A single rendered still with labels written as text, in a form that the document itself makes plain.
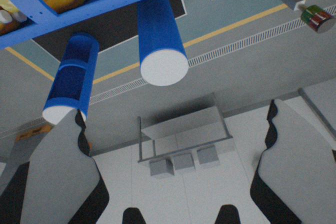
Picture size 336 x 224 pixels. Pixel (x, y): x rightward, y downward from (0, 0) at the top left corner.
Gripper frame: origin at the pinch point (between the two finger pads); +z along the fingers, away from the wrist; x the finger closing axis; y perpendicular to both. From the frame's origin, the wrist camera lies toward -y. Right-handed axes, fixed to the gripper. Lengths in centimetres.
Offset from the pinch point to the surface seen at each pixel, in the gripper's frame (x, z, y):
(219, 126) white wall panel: 95, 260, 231
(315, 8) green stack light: 55, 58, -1
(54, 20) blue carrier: -35, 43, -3
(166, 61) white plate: -3, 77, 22
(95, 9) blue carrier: -22, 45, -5
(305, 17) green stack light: 52, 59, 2
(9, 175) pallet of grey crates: -281, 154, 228
